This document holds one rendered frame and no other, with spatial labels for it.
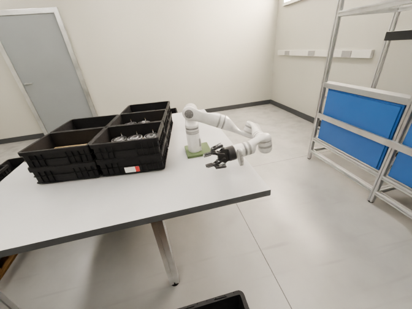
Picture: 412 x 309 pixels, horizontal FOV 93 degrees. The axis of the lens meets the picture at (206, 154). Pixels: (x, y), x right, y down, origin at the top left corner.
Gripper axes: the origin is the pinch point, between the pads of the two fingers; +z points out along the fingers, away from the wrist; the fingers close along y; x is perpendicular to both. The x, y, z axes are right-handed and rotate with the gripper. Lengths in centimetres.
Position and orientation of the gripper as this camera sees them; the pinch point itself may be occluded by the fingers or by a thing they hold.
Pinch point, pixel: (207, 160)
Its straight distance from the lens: 96.8
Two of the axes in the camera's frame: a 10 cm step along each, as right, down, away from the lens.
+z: -9.5, 2.8, -1.2
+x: 2.5, 4.5, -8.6
